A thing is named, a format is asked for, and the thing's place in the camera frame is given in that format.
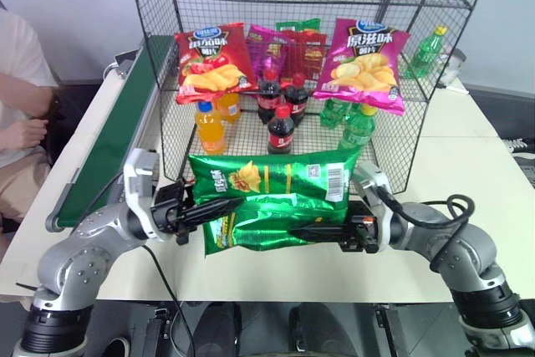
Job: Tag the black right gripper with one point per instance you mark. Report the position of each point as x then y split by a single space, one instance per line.
359 233

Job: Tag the small magenta snack bag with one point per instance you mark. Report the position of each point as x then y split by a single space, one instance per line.
267 47

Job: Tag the green conveyor belt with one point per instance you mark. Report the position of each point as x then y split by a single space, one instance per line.
121 123

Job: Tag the black shoe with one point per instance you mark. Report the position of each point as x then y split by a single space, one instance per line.
115 346

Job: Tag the large magenta chips bag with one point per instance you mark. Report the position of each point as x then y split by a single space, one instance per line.
363 68

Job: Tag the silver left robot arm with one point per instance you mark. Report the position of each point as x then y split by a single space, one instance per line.
75 256

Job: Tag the cola bottle red cap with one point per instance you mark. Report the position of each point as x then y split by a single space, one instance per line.
297 102
268 98
281 133

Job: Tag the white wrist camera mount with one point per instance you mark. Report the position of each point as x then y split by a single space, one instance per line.
370 177
140 173

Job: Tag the large green chips bag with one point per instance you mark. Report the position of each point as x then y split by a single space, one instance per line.
276 181

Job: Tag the small green snack bag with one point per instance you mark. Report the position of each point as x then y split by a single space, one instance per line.
299 24

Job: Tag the red chips bag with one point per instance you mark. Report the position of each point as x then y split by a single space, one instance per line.
209 60

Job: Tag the green soda bottle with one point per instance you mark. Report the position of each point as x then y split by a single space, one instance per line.
428 54
357 131
332 112

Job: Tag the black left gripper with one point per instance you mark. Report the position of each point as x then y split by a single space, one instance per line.
167 206

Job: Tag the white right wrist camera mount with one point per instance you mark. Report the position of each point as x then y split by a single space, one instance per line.
370 177

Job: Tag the person's bare forearm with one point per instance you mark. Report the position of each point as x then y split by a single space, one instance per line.
25 95

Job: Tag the person's hand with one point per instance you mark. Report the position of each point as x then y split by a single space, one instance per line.
23 134

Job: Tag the person in white shirt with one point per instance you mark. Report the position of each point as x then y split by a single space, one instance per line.
18 47

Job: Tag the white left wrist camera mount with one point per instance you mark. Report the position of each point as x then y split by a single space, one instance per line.
140 173

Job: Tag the grey white device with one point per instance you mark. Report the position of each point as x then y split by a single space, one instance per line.
453 66

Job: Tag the orange soda bottle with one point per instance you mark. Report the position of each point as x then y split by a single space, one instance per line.
230 108
210 131

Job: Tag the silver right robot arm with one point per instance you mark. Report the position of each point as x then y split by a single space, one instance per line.
464 248

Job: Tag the small red snack bag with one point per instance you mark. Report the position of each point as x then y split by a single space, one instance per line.
307 56

